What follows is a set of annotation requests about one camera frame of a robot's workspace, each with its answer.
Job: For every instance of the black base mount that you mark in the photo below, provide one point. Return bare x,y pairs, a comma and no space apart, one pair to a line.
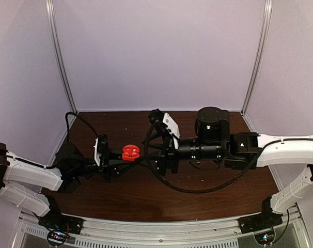
54,219
264,220

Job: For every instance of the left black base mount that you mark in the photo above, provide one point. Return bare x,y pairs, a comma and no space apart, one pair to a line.
54,219

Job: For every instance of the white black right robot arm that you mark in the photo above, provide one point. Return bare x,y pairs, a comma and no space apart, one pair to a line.
213,141

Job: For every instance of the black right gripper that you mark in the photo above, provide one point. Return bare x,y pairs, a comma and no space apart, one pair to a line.
167,150

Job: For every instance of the aluminium front rail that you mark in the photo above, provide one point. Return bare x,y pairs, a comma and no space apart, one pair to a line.
224,232

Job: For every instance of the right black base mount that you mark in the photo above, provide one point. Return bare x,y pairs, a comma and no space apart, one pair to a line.
264,220

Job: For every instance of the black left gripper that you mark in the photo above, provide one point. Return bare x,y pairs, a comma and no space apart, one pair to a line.
109,161

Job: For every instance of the left aluminium frame post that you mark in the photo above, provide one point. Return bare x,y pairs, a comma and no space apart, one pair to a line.
49,4

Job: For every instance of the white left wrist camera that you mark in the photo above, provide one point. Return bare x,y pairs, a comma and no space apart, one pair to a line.
96,154

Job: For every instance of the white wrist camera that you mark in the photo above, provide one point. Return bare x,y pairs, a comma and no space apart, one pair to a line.
165,125
96,154

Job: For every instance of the aluminium frame post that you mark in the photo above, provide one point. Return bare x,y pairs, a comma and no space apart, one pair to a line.
49,4
264,32

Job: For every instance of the red round earbud charging case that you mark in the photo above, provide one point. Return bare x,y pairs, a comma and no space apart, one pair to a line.
130,153

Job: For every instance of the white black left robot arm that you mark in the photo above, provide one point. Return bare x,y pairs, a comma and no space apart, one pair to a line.
63,177

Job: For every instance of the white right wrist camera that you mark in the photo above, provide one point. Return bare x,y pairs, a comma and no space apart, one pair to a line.
165,125

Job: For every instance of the right aluminium frame post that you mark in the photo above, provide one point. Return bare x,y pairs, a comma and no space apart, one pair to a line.
264,32

